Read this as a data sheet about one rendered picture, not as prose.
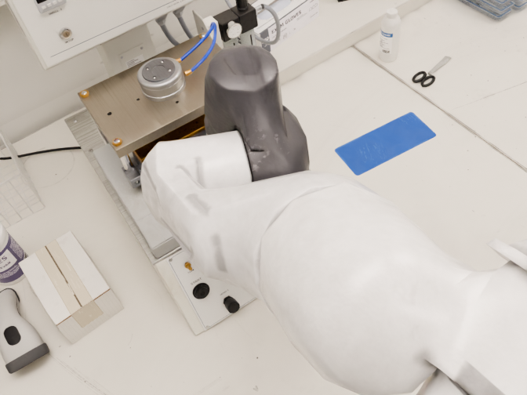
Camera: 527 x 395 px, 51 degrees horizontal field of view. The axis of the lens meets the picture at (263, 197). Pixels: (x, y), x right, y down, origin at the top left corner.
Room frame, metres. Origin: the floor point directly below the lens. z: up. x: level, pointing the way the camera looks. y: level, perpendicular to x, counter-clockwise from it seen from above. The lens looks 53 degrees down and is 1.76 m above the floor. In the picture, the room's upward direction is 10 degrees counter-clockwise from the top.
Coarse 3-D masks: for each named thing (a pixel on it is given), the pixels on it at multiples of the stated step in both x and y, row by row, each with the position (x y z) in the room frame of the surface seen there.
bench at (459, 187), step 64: (448, 0) 1.37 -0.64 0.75; (320, 64) 1.19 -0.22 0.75; (384, 64) 1.14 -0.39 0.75; (448, 64) 1.10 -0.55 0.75; (512, 64) 1.05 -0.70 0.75; (64, 128) 1.12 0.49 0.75; (320, 128) 0.95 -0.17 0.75; (448, 128) 0.88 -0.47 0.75; (512, 128) 0.84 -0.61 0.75; (64, 192) 0.90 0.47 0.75; (384, 192) 0.72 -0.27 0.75; (448, 192) 0.69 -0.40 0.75; (512, 192) 0.66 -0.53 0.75; (128, 256) 0.68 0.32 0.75; (128, 320) 0.53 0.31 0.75; (256, 320) 0.48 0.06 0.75; (0, 384) 0.44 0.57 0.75; (64, 384) 0.42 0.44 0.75; (128, 384) 0.39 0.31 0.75; (192, 384) 0.37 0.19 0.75; (256, 384) 0.35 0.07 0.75; (320, 384) 0.33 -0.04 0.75
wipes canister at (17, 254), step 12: (0, 228) 0.71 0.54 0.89; (0, 240) 0.68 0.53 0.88; (12, 240) 0.71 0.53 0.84; (0, 252) 0.67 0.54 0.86; (12, 252) 0.69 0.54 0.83; (24, 252) 0.72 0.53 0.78; (0, 264) 0.66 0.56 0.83; (12, 264) 0.67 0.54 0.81; (0, 276) 0.66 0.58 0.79; (12, 276) 0.66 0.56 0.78; (24, 276) 0.67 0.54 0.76
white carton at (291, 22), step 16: (256, 0) 1.36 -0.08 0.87; (272, 0) 1.35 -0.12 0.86; (288, 0) 1.35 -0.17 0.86; (304, 0) 1.32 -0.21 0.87; (272, 16) 1.28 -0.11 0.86; (288, 16) 1.27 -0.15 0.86; (304, 16) 1.31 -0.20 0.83; (256, 32) 1.22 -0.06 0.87; (272, 32) 1.23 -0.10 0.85; (288, 32) 1.27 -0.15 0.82; (272, 48) 1.23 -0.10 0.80
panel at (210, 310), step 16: (176, 256) 0.55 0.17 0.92; (176, 272) 0.53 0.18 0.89; (192, 272) 0.53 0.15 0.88; (192, 288) 0.52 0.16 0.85; (224, 288) 0.52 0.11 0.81; (240, 288) 0.53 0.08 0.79; (192, 304) 0.50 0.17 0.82; (208, 304) 0.50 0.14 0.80; (240, 304) 0.51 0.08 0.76; (208, 320) 0.48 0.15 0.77
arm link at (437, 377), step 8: (432, 376) 0.09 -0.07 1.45; (440, 376) 0.09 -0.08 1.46; (448, 376) 0.09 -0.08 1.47; (424, 384) 0.09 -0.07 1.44; (432, 384) 0.09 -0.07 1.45; (440, 384) 0.09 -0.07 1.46; (448, 384) 0.08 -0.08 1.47; (456, 384) 0.08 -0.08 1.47; (424, 392) 0.09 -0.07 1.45; (432, 392) 0.08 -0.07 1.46; (440, 392) 0.08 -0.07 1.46; (448, 392) 0.08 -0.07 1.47; (456, 392) 0.08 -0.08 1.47; (464, 392) 0.08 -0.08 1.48
